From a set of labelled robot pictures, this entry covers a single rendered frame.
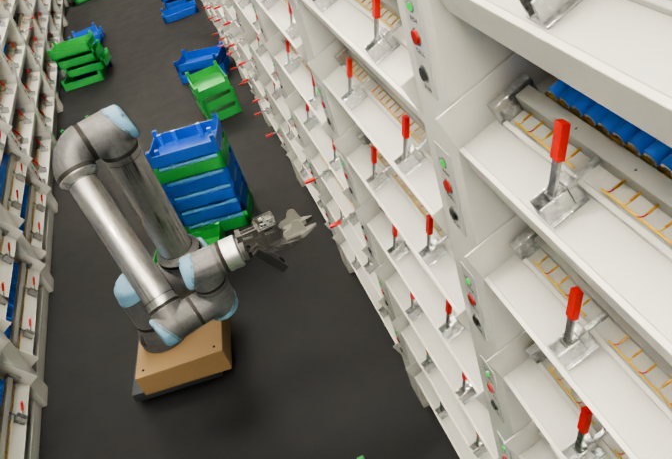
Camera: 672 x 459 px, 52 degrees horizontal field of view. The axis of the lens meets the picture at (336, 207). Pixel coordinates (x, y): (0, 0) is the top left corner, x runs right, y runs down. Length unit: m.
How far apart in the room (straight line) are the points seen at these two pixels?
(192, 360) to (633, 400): 1.82
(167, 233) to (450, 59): 1.65
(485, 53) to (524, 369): 0.47
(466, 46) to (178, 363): 1.86
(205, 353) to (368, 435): 0.61
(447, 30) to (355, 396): 1.69
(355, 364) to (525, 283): 1.53
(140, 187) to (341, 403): 0.92
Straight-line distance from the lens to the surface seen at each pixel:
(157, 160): 2.95
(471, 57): 0.71
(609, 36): 0.47
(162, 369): 2.41
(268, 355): 2.47
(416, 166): 1.06
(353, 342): 2.39
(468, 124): 0.74
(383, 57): 0.97
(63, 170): 1.99
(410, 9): 0.72
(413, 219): 1.28
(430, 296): 1.40
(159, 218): 2.20
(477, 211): 0.81
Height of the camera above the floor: 1.73
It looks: 35 degrees down
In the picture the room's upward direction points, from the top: 19 degrees counter-clockwise
